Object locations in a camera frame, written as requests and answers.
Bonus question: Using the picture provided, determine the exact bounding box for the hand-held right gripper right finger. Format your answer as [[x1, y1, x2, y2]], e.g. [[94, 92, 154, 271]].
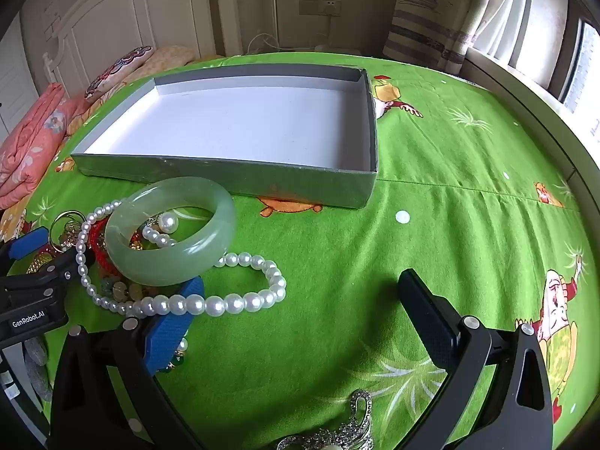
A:
[[397, 268, 555, 450]]

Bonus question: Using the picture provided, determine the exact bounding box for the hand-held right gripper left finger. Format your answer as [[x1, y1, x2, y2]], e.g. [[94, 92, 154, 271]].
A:
[[49, 276, 207, 450]]

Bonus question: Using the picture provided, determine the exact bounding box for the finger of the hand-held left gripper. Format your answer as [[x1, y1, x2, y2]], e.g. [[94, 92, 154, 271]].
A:
[[44, 247, 86, 294], [0, 226, 50, 275]]

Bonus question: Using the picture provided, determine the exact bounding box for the large gold ring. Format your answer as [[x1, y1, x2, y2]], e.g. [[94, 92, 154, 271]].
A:
[[49, 210, 88, 250]]

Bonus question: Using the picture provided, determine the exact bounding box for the dark red bead bracelet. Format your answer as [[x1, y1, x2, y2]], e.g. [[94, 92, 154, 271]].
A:
[[88, 217, 112, 269]]

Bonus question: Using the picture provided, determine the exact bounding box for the white pearl necklace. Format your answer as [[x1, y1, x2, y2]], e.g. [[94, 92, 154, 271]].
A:
[[76, 199, 288, 320]]

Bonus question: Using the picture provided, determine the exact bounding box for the multicoloured stone bead bracelet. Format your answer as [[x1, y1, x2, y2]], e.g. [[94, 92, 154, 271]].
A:
[[100, 276, 191, 374]]

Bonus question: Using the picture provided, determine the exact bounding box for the pale green jade bangle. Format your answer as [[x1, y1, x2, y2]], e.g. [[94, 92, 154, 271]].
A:
[[104, 177, 236, 287]]

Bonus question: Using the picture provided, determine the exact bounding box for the silver rhinestone pearl brooch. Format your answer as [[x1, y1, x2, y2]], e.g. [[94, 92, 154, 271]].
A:
[[276, 389, 376, 450]]

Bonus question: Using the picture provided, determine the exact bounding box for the shallow grey cardboard box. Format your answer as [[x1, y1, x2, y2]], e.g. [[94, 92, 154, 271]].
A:
[[70, 63, 380, 209]]

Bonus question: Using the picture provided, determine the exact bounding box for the person's left hand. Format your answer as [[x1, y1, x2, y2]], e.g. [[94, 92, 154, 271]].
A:
[[22, 335, 53, 402]]

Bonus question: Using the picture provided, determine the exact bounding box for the pink floral quilt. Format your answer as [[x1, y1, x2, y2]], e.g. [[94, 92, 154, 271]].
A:
[[0, 82, 90, 209]]

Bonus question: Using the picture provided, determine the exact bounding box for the green printed bedsheet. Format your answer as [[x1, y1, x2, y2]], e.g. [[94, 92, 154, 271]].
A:
[[0, 51, 600, 450]]

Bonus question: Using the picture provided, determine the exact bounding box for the white wardrobe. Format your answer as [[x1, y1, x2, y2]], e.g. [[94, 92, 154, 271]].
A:
[[0, 23, 38, 134]]

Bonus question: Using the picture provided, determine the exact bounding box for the embroidered round pillow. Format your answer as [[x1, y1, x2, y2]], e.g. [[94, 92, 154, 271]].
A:
[[84, 46, 155, 100]]

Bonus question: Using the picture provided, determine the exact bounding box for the white windowsill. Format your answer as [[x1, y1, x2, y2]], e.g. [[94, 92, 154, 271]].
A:
[[464, 51, 600, 179]]

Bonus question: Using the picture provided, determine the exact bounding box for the yellow patterned pillow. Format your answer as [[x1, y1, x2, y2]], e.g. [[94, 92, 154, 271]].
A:
[[66, 46, 195, 137]]

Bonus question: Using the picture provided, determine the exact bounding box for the white wooden headboard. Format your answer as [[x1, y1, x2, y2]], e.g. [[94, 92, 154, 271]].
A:
[[19, 0, 226, 99]]

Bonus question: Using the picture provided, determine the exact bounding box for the printed beige curtain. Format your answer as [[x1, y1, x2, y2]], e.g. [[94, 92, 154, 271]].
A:
[[383, 0, 533, 73]]

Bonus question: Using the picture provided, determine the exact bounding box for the window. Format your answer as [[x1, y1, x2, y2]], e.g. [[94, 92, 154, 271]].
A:
[[516, 0, 600, 137]]

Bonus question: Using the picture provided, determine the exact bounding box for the white charger cable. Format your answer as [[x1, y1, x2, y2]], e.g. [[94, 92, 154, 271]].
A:
[[246, 14, 339, 52]]

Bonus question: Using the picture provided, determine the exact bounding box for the wall power socket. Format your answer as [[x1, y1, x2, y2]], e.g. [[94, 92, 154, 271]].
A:
[[299, 0, 341, 16]]

